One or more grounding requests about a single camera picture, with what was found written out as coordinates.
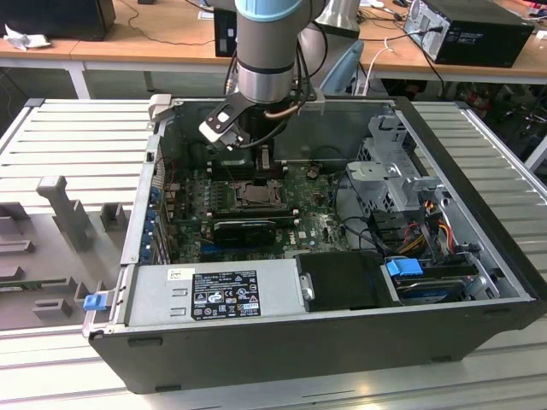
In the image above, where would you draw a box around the metal socket cover frame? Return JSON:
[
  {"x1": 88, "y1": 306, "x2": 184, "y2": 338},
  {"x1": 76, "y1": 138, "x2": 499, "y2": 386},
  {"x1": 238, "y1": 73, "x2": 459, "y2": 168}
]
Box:
[{"x1": 237, "y1": 182, "x2": 285, "y2": 208}]

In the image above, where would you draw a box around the black RAM slot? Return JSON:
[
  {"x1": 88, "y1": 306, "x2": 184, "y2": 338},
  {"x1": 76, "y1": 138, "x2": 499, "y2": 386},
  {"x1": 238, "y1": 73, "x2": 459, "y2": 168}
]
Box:
[
  {"x1": 177, "y1": 213, "x2": 299, "y2": 227},
  {"x1": 207, "y1": 205, "x2": 291, "y2": 216},
  {"x1": 208, "y1": 168, "x2": 286, "y2": 181},
  {"x1": 208, "y1": 158, "x2": 286, "y2": 171}
]

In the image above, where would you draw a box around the CPU socket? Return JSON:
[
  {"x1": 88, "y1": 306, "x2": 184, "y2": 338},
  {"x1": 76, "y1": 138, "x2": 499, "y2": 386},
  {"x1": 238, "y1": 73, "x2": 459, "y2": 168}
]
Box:
[{"x1": 232, "y1": 179, "x2": 287, "y2": 211}]

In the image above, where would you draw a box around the black disk bay cover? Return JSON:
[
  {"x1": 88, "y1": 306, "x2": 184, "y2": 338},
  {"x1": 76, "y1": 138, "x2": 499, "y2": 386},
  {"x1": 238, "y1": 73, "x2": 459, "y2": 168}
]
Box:
[{"x1": 294, "y1": 251, "x2": 403, "y2": 313}]

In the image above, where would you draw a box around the black graphics card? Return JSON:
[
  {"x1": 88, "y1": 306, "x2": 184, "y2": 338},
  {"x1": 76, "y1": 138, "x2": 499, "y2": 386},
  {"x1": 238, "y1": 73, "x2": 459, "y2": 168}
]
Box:
[{"x1": 212, "y1": 220, "x2": 278, "y2": 248}]

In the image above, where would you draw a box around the green motherboard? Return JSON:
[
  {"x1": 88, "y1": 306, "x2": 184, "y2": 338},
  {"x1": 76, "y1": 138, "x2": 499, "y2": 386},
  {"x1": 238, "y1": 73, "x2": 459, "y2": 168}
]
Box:
[{"x1": 164, "y1": 161, "x2": 356, "y2": 264}]

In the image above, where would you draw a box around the small black upright box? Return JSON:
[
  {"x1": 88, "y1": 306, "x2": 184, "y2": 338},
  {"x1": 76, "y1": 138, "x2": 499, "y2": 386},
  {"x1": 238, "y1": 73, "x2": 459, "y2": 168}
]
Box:
[{"x1": 214, "y1": 9, "x2": 238, "y2": 58}]

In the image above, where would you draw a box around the pale blue teach pendant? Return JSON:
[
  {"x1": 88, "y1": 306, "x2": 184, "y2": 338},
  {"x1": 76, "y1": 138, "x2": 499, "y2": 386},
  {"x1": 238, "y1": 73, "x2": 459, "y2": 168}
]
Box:
[{"x1": 320, "y1": 38, "x2": 365, "y2": 97}]

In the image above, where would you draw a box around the grey case latch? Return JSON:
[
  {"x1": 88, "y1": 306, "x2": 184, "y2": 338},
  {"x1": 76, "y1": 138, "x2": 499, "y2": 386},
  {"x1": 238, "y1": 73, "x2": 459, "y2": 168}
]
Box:
[{"x1": 147, "y1": 94, "x2": 174, "y2": 130}]

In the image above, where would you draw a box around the grey metal drive cage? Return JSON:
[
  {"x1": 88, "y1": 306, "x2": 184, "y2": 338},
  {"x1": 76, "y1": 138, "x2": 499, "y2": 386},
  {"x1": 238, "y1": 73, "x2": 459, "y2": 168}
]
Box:
[{"x1": 344, "y1": 113, "x2": 455, "y2": 215}]

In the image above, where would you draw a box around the silver metal latch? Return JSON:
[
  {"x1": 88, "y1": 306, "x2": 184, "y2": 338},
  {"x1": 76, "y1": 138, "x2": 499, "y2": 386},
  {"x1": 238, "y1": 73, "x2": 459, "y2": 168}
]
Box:
[{"x1": 299, "y1": 272, "x2": 317, "y2": 302}]

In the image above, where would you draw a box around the black power supply label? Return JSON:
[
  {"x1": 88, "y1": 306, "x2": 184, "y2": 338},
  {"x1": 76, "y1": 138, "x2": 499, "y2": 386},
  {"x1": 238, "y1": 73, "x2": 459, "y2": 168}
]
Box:
[{"x1": 190, "y1": 269, "x2": 260, "y2": 322}]

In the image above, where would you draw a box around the wooden desk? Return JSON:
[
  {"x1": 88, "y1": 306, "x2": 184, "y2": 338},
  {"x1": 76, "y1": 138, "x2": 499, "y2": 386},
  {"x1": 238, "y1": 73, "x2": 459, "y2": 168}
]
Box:
[
  {"x1": 357, "y1": 0, "x2": 547, "y2": 100},
  {"x1": 0, "y1": 0, "x2": 364, "y2": 100}
]

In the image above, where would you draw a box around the blue disk carrier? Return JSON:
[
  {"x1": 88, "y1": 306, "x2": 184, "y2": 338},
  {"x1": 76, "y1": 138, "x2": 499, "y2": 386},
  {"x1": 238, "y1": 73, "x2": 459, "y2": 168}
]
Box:
[{"x1": 384, "y1": 257, "x2": 424, "y2": 281}]

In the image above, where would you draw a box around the silver power supply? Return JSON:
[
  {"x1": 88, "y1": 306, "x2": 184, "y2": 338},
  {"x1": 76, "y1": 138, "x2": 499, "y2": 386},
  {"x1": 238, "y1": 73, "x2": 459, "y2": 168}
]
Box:
[{"x1": 126, "y1": 258, "x2": 307, "y2": 326}]

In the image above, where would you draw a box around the black open PC case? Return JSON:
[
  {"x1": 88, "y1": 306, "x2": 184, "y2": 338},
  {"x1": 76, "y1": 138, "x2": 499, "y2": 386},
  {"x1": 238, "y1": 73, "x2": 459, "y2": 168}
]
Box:
[{"x1": 80, "y1": 96, "x2": 547, "y2": 396}]

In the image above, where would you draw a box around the hard disk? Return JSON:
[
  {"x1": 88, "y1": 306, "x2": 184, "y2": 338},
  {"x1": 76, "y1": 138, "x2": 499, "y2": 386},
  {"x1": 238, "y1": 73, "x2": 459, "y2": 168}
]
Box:
[{"x1": 395, "y1": 277, "x2": 468, "y2": 306}]

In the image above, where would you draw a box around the large black box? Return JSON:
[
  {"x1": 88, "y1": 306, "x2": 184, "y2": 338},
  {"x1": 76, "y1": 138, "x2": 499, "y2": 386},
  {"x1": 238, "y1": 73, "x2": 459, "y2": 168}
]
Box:
[{"x1": 0, "y1": 0, "x2": 117, "y2": 42}]

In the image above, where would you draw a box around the grey parts rack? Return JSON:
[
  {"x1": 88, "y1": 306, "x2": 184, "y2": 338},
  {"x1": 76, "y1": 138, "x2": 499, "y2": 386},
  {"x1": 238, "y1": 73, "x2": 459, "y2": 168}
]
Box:
[{"x1": 0, "y1": 174, "x2": 134, "y2": 331}]

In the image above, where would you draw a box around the black desktop PC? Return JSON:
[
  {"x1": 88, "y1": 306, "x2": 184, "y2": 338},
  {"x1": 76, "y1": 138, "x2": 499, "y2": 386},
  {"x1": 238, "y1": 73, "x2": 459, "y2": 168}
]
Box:
[{"x1": 405, "y1": 0, "x2": 537, "y2": 69}]

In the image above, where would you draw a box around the crumpled white paper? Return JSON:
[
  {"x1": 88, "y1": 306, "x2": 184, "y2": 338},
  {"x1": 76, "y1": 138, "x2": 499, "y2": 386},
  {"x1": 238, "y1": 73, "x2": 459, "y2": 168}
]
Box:
[{"x1": 3, "y1": 23, "x2": 53, "y2": 52}]

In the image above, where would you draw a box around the green RAM stick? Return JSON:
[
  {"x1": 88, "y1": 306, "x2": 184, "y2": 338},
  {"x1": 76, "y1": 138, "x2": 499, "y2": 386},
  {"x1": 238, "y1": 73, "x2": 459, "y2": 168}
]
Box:
[{"x1": 0, "y1": 279, "x2": 46, "y2": 292}]

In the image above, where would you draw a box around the copper coloured hose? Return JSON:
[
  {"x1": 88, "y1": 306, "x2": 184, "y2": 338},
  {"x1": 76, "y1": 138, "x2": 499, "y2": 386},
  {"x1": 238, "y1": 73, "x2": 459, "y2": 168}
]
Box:
[{"x1": 262, "y1": 101, "x2": 301, "y2": 121}]

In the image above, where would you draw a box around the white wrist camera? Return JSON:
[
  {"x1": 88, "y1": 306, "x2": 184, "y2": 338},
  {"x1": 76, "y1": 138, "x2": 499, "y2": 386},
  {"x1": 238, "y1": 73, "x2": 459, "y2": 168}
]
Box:
[{"x1": 198, "y1": 106, "x2": 250, "y2": 152}]

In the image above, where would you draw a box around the black arched wire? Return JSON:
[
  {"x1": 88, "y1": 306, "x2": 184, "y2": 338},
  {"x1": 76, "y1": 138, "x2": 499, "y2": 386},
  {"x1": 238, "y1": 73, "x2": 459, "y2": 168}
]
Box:
[{"x1": 306, "y1": 145, "x2": 348, "y2": 167}]

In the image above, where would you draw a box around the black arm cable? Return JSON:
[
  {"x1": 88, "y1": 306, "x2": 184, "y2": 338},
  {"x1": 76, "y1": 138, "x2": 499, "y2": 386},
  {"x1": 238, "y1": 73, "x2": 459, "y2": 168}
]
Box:
[{"x1": 293, "y1": 37, "x2": 312, "y2": 104}]

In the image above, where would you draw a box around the black looped wire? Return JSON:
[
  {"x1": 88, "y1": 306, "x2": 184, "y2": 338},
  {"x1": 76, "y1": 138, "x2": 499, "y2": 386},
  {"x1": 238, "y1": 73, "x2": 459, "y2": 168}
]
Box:
[{"x1": 335, "y1": 214, "x2": 388, "y2": 254}]

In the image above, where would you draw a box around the thin black desk cable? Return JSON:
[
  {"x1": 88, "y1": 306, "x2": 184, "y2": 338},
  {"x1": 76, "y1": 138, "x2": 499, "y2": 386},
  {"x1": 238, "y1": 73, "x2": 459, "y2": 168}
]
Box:
[{"x1": 126, "y1": 0, "x2": 215, "y2": 46}]

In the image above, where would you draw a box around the white cable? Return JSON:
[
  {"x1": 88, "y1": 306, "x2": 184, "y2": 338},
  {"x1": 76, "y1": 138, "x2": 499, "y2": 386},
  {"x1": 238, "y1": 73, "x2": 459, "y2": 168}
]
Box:
[{"x1": 362, "y1": 37, "x2": 402, "y2": 96}]

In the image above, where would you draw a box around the yellow wire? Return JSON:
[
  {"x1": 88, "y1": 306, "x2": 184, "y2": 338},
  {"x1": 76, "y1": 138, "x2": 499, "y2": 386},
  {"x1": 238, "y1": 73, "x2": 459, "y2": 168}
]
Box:
[{"x1": 395, "y1": 231, "x2": 425, "y2": 254}]

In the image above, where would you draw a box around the black power cable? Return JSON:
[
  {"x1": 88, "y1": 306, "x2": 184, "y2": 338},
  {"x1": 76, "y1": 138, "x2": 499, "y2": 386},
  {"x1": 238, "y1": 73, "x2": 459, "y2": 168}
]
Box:
[{"x1": 401, "y1": 27, "x2": 446, "y2": 86}]

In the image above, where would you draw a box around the red orange wire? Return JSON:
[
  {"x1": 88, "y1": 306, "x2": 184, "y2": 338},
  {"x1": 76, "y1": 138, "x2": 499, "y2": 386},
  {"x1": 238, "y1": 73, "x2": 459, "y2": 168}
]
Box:
[{"x1": 439, "y1": 214, "x2": 455, "y2": 249}]

